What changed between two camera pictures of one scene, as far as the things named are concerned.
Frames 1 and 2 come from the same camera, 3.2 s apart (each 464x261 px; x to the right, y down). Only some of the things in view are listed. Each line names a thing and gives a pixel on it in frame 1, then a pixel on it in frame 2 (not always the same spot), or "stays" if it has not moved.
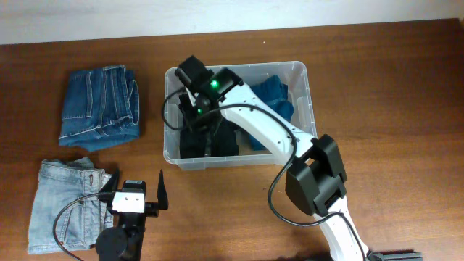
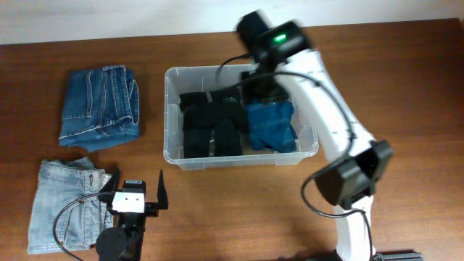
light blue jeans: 69,209 stays
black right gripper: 199,125 to 247,92
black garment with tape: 213,138 stays
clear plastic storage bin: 223,119 stays
